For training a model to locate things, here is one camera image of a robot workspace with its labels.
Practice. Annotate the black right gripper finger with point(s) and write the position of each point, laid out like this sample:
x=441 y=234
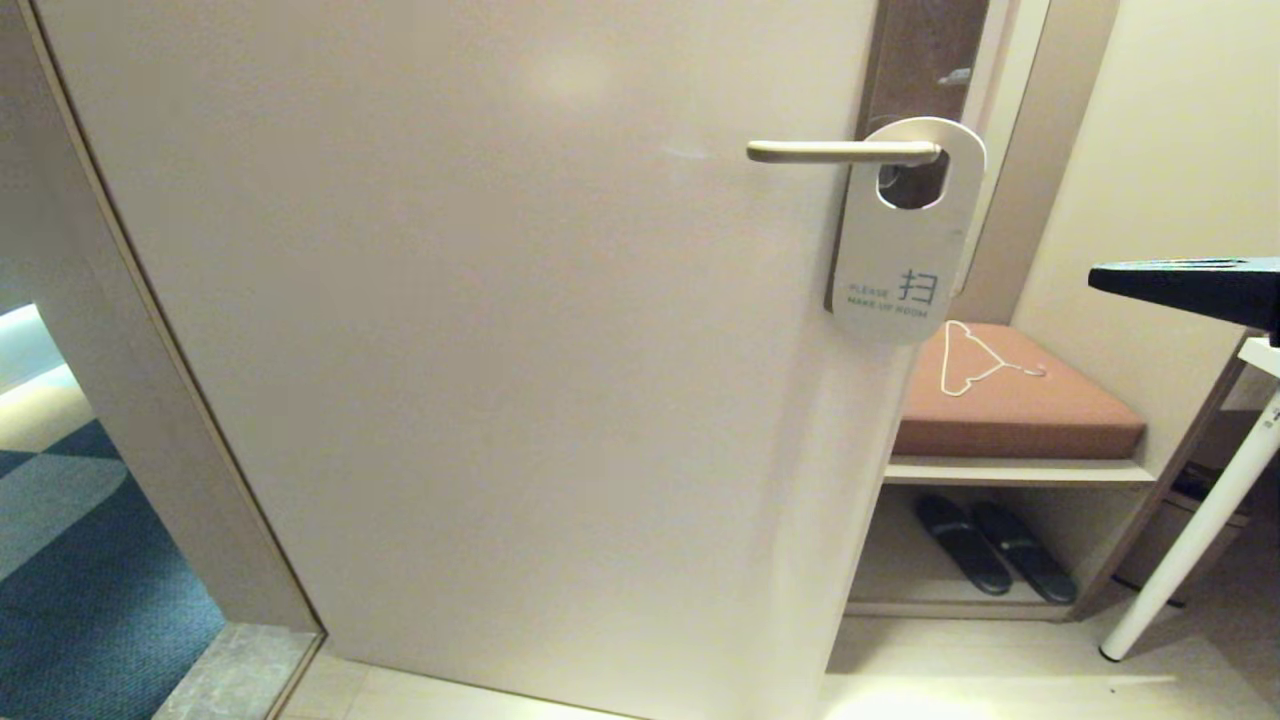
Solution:
x=1210 y=290

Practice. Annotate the blue do-not-disturb door hanger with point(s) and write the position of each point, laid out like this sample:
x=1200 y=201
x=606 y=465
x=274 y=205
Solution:
x=900 y=250

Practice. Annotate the beige room door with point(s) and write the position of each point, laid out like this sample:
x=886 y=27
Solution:
x=500 y=350

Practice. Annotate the brown seat cushion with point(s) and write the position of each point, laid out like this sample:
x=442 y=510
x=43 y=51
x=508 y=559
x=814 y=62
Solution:
x=1020 y=420

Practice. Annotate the white table leg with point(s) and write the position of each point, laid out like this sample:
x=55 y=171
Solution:
x=1190 y=540

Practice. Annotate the black slipper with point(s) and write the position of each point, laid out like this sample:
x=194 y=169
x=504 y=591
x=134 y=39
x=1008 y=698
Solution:
x=1025 y=553
x=965 y=545

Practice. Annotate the brown metal lock plate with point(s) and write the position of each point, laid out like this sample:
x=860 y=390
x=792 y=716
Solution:
x=920 y=55

